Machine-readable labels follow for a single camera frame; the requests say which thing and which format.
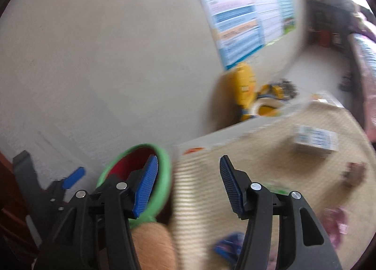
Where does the small white carton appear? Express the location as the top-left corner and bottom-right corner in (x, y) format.
(310, 91), (345, 109)

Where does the pink plastic wrapper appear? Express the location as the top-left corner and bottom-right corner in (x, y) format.
(321, 207), (350, 243)

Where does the plaid blanket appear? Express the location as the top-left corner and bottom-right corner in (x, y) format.
(352, 33), (376, 62)

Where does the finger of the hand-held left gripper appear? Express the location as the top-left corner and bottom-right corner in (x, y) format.
(45, 167), (86, 209)

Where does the pink bed sheet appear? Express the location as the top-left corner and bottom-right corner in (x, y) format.
(357, 50), (376, 134)

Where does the green wrapper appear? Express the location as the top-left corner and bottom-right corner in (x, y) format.
(264, 180), (290, 197)

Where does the white and yellow round toy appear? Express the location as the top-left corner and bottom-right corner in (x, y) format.
(250, 97), (284, 118)

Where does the brown crumpled paper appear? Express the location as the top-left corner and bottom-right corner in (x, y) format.
(342, 162), (367, 188)

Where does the wall poster with cartoon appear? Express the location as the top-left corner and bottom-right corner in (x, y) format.
(250, 0), (297, 44)

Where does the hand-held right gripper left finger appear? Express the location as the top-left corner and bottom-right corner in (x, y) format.
(35, 155), (159, 270)

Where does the dark shelf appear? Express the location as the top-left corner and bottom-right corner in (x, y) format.
(307, 0), (353, 50)

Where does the white and blue box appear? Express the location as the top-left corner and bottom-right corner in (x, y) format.
(292, 125), (338, 156)

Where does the green bin with red inside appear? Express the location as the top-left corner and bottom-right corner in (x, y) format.
(96, 143), (172, 229)

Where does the beige striped table cloth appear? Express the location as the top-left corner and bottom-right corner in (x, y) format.
(167, 101), (373, 270)

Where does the pink pillow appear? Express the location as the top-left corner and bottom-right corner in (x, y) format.
(351, 9), (376, 36)

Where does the blue wrapper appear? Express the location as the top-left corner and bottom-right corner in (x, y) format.
(214, 232), (245, 262)

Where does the blue bordered wall poster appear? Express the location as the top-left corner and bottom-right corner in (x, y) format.
(184, 0), (265, 71)

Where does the tan plush toy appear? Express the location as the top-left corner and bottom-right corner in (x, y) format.
(131, 221), (178, 270)

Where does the yellow duck toy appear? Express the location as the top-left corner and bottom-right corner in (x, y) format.
(232, 63), (259, 121)

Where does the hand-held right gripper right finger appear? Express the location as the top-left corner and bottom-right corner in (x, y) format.
(220, 155), (343, 270)

